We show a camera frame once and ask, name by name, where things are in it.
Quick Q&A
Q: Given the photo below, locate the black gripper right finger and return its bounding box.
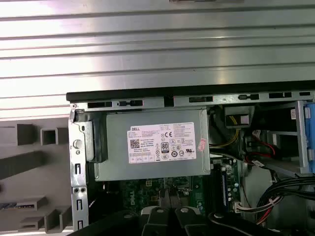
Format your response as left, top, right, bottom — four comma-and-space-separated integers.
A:
170, 191, 280, 236

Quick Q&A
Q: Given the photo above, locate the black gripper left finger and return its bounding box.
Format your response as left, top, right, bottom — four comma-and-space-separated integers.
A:
72, 190, 171, 236

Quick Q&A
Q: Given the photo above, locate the green motherboard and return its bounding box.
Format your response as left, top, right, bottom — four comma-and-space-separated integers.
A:
87, 152, 243, 222

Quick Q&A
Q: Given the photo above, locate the grey power supply unit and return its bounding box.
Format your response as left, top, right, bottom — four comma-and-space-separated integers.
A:
94, 108, 212, 182

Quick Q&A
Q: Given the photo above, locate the black PC case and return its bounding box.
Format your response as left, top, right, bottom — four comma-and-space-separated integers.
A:
66, 83, 315, 236

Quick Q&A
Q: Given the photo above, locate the grey metal drive cage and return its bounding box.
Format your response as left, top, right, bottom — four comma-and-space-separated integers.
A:
267, 100, 315, 179

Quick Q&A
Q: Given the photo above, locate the grey parts rack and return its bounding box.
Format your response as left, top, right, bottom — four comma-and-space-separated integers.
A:
0, 122, 74, 234

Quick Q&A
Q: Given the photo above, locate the blue disk carrier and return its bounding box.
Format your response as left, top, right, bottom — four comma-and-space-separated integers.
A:
304, 103, 315, 174

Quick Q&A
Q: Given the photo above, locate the yellow wire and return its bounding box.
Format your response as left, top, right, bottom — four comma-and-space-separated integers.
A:
228, 115, 240, 148

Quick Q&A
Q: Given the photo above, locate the black cable bundle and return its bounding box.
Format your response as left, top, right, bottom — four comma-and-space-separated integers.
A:
255, 176, 315, 227

